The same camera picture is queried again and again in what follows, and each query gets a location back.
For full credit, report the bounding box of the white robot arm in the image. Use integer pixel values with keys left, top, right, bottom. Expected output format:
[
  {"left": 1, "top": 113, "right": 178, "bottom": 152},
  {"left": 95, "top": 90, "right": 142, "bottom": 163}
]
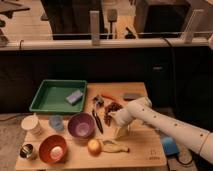
[{"left": 114, "top": 97, "right": 213, "bottom": 164}]

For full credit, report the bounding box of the blue sponge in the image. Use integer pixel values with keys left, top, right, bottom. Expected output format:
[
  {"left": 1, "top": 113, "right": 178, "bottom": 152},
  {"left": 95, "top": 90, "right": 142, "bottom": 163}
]
[{"left": 66, "top": 90, "right": 83, "bottom": 105}]

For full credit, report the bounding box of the orange apple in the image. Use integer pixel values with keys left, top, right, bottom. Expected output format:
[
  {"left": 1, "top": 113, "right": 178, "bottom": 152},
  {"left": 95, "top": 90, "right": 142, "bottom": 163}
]
[{"left": 87, "top": 139, "right": 102, "bottom": 155}]

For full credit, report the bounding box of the white paper cup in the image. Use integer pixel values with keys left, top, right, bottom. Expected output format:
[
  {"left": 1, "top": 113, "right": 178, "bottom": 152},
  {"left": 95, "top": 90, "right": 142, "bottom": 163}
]
[{"left": 21, "top": 114, "right": 42, "bottom": 136}]

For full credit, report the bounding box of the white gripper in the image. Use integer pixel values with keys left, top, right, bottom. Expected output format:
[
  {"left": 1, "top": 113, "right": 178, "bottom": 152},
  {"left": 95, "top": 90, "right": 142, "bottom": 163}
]
[{"left": 111, "top": 108, "right": 130, "bottom": 139}]

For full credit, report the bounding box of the orange carrot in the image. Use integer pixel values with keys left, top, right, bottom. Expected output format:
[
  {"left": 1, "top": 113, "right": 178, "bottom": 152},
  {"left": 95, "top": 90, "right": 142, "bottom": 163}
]
[{"left": 101, "top": 94, "right": 116, "bottom": 101}]

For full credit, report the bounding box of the wooden board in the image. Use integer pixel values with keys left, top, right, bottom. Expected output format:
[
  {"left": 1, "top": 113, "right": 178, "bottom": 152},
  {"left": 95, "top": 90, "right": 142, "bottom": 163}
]
[{"left": 15, "top": 82, "right": 167, "bottom": 171}]

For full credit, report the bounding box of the clear blue glass cup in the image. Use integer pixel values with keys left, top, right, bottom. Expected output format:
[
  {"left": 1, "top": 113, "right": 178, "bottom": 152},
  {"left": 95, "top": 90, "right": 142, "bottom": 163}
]
[{"left": 49, "top": 115, "right": 64, "bottom": 132}]

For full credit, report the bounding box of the red bowl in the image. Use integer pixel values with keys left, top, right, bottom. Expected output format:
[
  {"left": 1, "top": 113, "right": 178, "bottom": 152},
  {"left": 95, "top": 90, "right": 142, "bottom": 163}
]
[{"left": 39, "top": 135, "right": 68, "bottom": 164}]

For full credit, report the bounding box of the purple bowl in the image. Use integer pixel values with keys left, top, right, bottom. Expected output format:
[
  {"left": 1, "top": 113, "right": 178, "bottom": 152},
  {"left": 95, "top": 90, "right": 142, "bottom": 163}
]
[{"left": 68, "top": 113, "right": 95, "bottom": 139}]

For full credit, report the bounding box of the green plastic tray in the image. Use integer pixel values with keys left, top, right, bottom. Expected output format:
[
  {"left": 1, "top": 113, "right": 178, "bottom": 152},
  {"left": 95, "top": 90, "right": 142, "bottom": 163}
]
[{"left": 29, "top": 79, "right": 87, "bottom": 114}]

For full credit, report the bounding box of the small metal cup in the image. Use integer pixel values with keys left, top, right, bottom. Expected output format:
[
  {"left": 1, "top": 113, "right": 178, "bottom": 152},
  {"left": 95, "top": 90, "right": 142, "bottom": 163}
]
[{"left": 19, "top": 144, "right": 37, "bottom": 160}]

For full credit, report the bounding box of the dark red grape bunch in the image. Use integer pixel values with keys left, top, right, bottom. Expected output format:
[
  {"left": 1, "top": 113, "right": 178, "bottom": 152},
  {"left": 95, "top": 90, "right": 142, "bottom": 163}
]
[{"left": 104, "top": 102, "right": 123, "bottom": 126}]

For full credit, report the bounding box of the white object in red bowl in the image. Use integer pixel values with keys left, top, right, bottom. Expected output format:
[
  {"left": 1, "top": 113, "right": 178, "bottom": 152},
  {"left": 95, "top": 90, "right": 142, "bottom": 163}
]
[{"left": 50, "top": 146, "right": 63, "bottom": 159}]

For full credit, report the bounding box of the grey sponge block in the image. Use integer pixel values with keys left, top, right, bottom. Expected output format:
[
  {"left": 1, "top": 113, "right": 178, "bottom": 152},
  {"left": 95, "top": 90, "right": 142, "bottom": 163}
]
[{"left": 123, "top": 93, "right": 141, "bottom": 101}]

